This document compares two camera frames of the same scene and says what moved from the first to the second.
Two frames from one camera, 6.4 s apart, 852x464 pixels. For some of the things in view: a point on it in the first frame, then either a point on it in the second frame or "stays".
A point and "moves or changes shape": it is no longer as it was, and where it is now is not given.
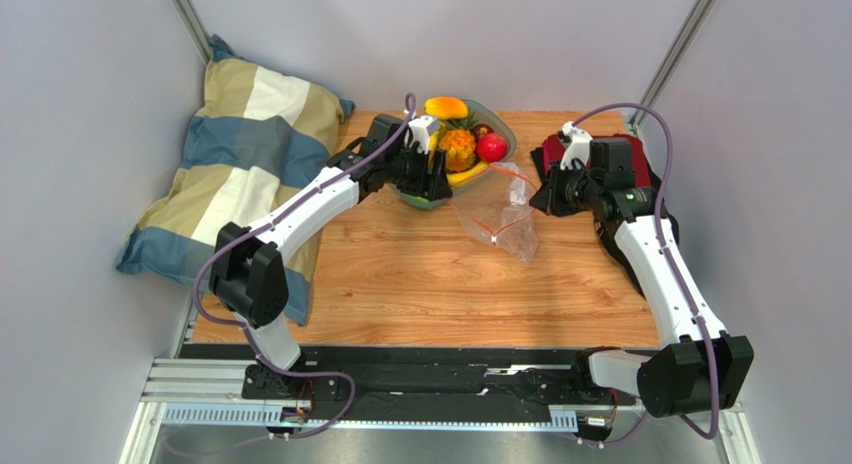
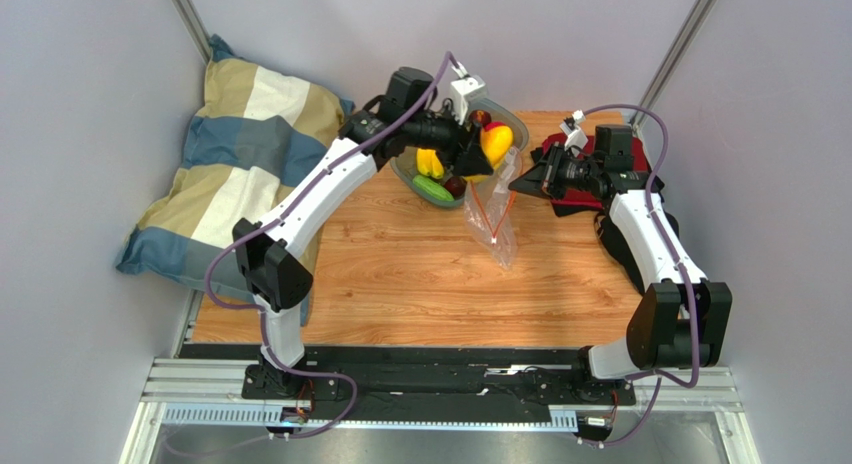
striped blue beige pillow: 256,133 stays
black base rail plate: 364,385 stays
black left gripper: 424,186 → 471,160
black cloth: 606,234 stays
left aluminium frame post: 189,20 stays
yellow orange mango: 446,108 moves or changes shape
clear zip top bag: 497,206 moves or changes shape
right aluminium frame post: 678,51 stays
